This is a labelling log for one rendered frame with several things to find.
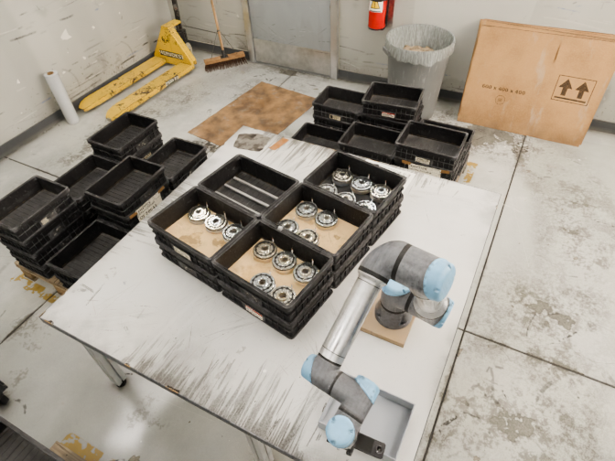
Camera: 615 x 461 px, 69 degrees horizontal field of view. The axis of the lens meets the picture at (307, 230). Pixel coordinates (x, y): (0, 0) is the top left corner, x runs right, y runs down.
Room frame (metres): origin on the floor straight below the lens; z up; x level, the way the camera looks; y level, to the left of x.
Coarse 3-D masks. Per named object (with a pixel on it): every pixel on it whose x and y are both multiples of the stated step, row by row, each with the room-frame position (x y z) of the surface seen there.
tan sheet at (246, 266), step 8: (248, 256) 1.26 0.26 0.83; (232, 264) 1.22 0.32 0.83; (240, 264) 1.22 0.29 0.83; (248, 264) 1.22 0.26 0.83; (256, 264) 1.22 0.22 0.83; (264, 264) 1.21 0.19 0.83; (272, 264) 1.21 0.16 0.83; (240, 272) 1.18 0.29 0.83; (248, 272) 1.18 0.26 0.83; (256, 272) 1.18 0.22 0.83; (264, 272) 1.17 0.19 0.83; (272, 272) 1.17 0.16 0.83; (248, 280) 1.14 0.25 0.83; (280, 280) 1.13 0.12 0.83; (288, 280) 1.12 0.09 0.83; (296, 288) 1.08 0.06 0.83
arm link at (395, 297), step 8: (392, 280) 1.00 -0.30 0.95; (384, 288) 0.98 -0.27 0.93; (392, 288) 0.96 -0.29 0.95; (400, 288) 0.95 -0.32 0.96; (384, 296) 0.97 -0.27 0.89; (392, 296) 0.95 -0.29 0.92; (400, 296) 0.94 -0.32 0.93; (408, 296) 0.93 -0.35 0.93; (384, 304) 0.97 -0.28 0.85; (392, 304) 0.95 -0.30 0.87; (400, 304) 0.93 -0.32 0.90; (408, 304) 0.91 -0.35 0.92
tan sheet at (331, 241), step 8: (288, 216) 1.50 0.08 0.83; (296, 216) 1.49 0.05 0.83; (304, 224) 1.44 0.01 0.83; (312, 224) 1.43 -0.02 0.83; (344, 224) 1.42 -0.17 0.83; (320, 232) 1.38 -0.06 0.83; (328, 232) 1.38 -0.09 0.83; (336, 232) 1.37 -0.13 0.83; (344, 232) 1.37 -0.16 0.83; (352, 232) 1.37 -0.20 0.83; (320, 240) 1.33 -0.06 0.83; (328, 240) 1.33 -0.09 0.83; (336, 240) 1.33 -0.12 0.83; (344, 240) 1.33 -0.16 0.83; (328, 248) 1.28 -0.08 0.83; (336, 248) 1.28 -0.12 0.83
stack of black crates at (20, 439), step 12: (0, 420) 0.72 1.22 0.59; (0, 432) 0.71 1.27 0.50; (12, 432) 0.71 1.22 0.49; (24, 432) 0.67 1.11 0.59; (0, 444) 0.67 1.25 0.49; (12, 444) 0.67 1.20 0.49; (24, 444) 0.67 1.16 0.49; (36, 444) 0.62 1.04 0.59; (0, 456) 0.62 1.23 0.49; (12, 456) 0.62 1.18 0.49; (24, 456) 0.62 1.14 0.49; (36, 456) 0.61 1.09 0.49; (48, 456) 0.61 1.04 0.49
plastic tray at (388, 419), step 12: (384, 396) 0.66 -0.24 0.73; (396, 396) 0.64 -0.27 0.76; (336, 408) 0.63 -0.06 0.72; (372, 408) 0.63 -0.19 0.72; (384, 408) 0.62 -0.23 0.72; (396, 408) 0.62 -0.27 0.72; (408, 408) 0.62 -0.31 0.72; (324, 420) 0.60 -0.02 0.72; (372, 420) 0.59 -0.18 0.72; (384, 420) 0.58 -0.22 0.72; (396, 420) 0.58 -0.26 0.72; (408, 420) 0.58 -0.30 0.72; (360, 432) 0.55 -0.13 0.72; (372, 432) 0.55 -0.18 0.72; (384, 432) 0.54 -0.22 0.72; (396, 432) 0.54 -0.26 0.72; (396, 444) 0.50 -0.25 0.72; (384, 456) 0.46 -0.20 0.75; (396, 456) 0.45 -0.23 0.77
